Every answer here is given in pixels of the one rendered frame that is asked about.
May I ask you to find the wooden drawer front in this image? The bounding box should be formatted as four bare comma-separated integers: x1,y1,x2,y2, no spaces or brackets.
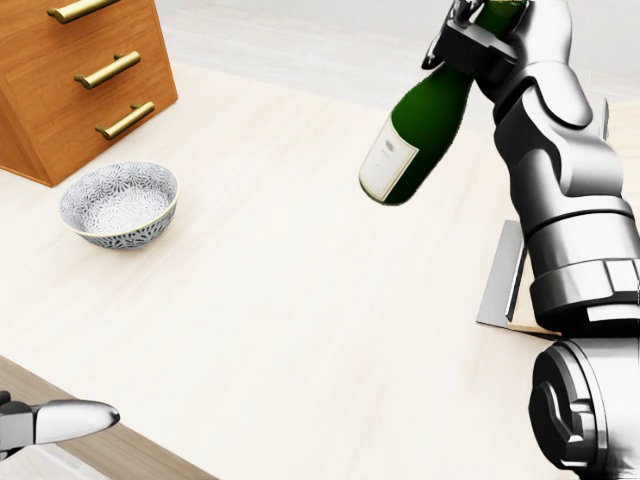
30,64,179,188
5,7,170,144
0,0,156,91

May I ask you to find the brass drawer handle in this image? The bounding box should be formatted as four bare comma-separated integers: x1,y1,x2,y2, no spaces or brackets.
73,50,142,91
94,101,157,142
46,0,123,26

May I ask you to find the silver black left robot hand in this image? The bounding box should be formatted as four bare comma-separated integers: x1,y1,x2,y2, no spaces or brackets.
0,389,122,462

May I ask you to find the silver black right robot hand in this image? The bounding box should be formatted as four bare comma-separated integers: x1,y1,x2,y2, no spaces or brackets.
421,0,597,130

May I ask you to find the wooden cabinet with drawers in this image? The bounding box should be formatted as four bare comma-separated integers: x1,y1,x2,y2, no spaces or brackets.
0,0,180,188

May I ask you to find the grey patterned bowl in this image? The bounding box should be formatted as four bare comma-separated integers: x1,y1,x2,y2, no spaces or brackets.
59,160,180,252

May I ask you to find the green wine bottle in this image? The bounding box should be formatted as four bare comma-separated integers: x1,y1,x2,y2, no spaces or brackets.
358,0,532,207

